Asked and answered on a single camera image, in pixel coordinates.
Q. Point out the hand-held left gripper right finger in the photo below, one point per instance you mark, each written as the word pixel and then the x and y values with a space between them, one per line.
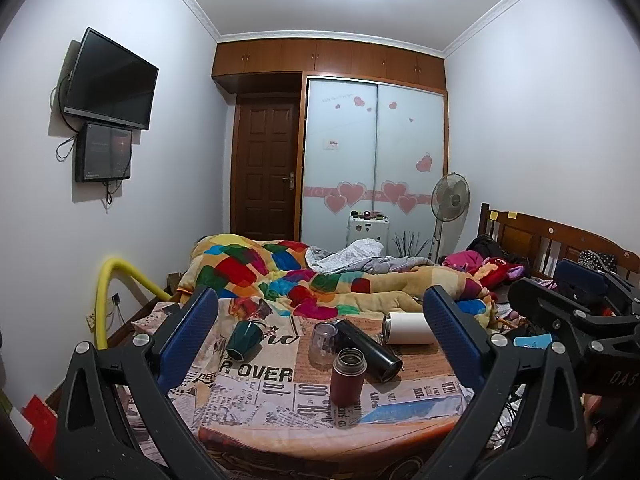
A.
pixel 450 332

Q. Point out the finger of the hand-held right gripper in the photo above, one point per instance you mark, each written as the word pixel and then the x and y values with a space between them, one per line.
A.
pixel 545 305
pixel 585 280

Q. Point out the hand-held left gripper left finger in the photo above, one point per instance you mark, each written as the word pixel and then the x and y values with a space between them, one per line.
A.
pixel 190 332

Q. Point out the clear glass cup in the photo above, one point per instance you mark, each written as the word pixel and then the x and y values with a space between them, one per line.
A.
pixel 324 347

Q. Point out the dark green cup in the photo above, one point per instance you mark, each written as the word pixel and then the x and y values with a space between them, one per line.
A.
pixel 245 341

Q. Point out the black polka dot bag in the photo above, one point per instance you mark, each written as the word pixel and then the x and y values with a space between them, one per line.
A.
pixel 597 260

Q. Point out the light blue card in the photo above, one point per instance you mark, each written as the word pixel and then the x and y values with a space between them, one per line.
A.
pixel 532 341

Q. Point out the white thermos bottle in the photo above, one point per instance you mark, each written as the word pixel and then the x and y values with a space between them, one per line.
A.
pixel 410 329

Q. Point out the wooden bed headboard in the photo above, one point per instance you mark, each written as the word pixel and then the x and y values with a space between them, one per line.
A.
pixel 535 240

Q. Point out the red and pink plush toy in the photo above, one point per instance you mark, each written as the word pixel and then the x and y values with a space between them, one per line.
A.
pixel 480 265

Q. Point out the black thermos bottle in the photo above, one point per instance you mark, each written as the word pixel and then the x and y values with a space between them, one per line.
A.
pixel 370 355

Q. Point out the colourful patchwork quilt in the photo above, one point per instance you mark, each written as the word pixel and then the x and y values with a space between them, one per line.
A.
pixel 250 270

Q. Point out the bundle of dark twigs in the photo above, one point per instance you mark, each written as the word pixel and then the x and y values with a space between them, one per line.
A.
pixel 410 246

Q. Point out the newspaper print bedsheet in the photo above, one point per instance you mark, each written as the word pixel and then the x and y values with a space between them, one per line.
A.
pixel 280 390

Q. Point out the dark red thermos bottle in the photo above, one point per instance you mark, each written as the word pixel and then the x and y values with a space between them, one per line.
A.
pixel 347 380

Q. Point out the grey crumpled cloth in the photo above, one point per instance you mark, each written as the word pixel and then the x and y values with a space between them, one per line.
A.
pixel 350 257

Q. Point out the small white cabinet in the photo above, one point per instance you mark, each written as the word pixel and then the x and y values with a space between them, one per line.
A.
pixel 367 232

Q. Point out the standing electric fan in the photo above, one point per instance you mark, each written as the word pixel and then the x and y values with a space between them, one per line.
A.
pixel 450 197

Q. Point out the red box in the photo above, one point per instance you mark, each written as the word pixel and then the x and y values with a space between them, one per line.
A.
pixel 40 422

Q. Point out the brown wooden door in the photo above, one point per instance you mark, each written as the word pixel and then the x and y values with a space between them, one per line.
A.
pixel 265 170

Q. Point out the frosted heart-decorated sliding wardrobe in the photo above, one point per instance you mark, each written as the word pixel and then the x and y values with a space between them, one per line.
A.
pixel 370 160

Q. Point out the wooden overhead cabinet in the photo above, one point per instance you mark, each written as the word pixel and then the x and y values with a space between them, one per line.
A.
pixel 330 62

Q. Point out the wall power socket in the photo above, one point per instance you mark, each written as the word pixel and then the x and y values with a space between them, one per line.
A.
pixel 91 321

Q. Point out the small black wall monitor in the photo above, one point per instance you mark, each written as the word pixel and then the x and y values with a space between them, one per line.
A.
pixel 104 151

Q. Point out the wall-mounted black television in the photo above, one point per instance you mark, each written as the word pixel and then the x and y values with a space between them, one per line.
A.
pixel 112 80

